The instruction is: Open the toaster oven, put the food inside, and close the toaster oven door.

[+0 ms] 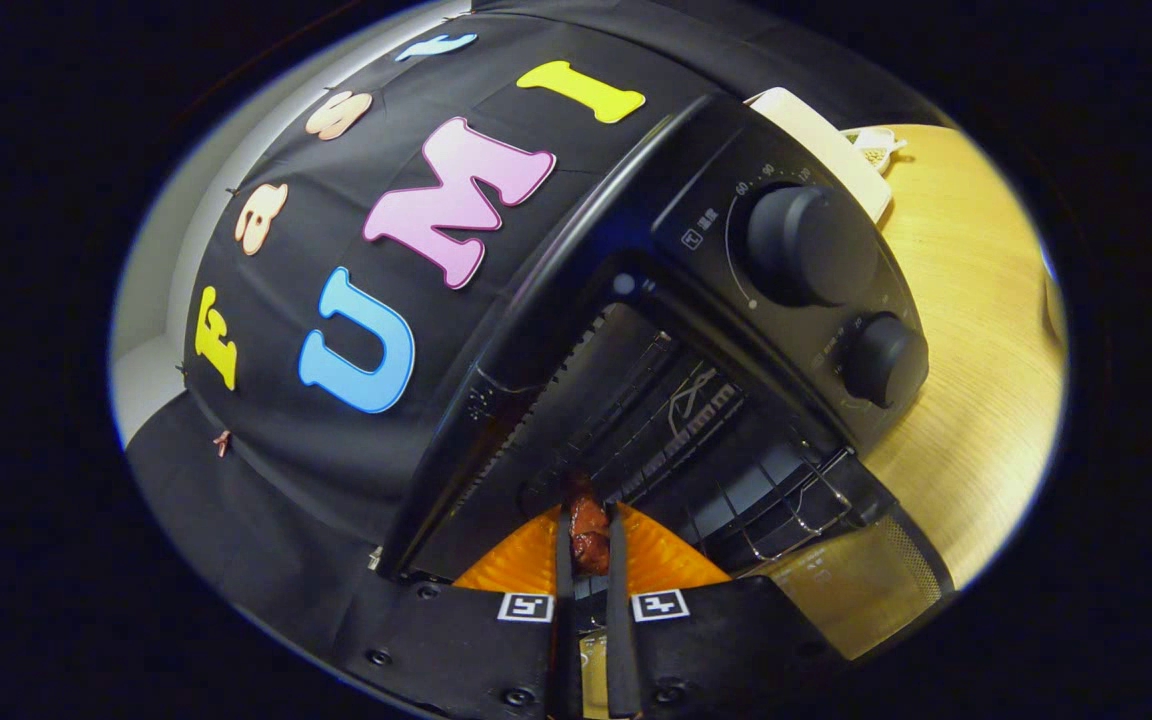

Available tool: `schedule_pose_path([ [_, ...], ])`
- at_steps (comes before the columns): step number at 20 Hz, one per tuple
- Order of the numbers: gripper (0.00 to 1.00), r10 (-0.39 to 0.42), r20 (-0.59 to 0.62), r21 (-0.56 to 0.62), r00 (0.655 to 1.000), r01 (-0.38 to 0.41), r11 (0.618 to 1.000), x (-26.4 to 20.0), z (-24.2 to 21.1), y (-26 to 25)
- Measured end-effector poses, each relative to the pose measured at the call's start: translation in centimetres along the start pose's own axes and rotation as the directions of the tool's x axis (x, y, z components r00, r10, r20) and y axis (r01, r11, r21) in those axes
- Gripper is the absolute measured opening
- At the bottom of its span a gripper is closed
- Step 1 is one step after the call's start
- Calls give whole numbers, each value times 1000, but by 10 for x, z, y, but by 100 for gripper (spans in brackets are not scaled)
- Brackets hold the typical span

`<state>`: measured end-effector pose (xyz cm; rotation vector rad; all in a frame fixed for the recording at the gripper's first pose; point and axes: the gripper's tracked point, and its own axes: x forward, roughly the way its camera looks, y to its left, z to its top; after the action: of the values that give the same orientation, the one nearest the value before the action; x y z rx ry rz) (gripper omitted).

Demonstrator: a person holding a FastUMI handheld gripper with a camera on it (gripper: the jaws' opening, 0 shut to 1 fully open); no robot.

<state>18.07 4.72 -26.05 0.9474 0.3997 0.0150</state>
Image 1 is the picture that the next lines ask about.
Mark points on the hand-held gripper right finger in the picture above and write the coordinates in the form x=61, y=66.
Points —
x=716, y=640

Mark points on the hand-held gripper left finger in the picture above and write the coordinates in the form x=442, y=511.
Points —
x=476, y=640

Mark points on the reddish brown meat piece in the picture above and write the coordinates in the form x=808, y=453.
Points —
x=589, y=535

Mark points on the black toaster oven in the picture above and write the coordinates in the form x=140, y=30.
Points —
x=696, y=200

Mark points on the red clip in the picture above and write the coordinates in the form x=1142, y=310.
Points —
x=223, y=443

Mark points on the white countertop appliance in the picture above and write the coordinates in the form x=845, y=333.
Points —
x=816, y=140

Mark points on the small white tray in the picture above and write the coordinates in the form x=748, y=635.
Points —
x=874, y=148

